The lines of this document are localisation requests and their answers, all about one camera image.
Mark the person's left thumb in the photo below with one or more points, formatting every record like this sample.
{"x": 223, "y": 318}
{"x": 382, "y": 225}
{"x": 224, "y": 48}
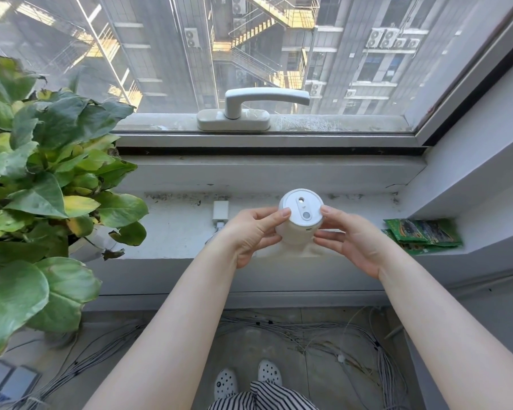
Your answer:
{"x": 269, "y": 215}

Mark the person's right forearm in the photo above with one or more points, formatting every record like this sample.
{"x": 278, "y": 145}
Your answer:
{"x": 444, "y": 337}

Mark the person's right thumb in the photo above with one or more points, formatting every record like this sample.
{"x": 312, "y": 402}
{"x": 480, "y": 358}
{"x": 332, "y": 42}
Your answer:
{"x": 337, "y": 214}

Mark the white charger plug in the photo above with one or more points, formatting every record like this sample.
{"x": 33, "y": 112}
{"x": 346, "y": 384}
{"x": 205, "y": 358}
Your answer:
{"x": 220, "y": 211}

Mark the person's right white clog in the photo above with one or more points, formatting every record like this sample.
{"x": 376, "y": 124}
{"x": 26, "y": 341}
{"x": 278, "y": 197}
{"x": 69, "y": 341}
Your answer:
{"x": 269, "y": 372}

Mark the person's right hand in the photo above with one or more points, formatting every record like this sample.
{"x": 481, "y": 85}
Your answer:
{"x": 361, "y": 247}

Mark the grey window frame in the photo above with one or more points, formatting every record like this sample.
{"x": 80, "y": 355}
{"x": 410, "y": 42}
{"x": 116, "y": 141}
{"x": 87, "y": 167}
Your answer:
{"x": 346, "y": 125}

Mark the green foil packet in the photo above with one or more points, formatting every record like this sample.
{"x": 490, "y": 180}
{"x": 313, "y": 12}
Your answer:
{"x": 427, "y": 231}
{"x": 414, "y": 250}

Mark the white cylindrical device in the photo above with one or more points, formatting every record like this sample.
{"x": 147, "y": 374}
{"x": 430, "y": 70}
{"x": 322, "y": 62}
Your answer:
{"x": 301, "y": 217}

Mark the person's left forearm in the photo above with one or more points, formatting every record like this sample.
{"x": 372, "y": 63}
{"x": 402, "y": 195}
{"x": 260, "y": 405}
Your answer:
{"x": 166, "y": 337}

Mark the row of outdoor air conditioners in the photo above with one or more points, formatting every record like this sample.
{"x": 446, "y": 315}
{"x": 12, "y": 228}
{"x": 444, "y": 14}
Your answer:
{"x": 391, "y": 38}

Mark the person's left hand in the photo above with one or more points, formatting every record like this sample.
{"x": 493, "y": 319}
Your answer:
{"x": 239, "y": 234}

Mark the yellow outdoor staircase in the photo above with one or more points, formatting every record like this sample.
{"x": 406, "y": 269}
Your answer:
{"x": 273, "y": 21}

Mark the person's left white clog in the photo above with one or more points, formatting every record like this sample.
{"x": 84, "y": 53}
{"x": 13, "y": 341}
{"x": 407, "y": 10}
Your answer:
{"x": 225, "y": 383}

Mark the person's white clog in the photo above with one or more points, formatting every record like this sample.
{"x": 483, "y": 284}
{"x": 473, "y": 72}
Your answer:
{"x": 269, "y": 372}
{"x": 225, "y": 383}

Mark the striped black white garment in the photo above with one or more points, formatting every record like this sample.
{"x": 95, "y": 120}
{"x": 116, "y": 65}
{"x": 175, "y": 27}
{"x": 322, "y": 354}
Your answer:
{"x": 265, "y": 399}

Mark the green leafy potted plant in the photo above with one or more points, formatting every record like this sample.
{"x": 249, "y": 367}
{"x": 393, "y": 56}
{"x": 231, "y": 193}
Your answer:
{"x": 38, "y": 175}

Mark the white plant pot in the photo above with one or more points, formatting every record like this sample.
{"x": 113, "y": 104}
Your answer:
{"x": 95, "y": 245}

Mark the single outdoor air conditioner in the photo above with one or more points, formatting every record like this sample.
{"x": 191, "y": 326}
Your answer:
{"x": 192, "y": 38}

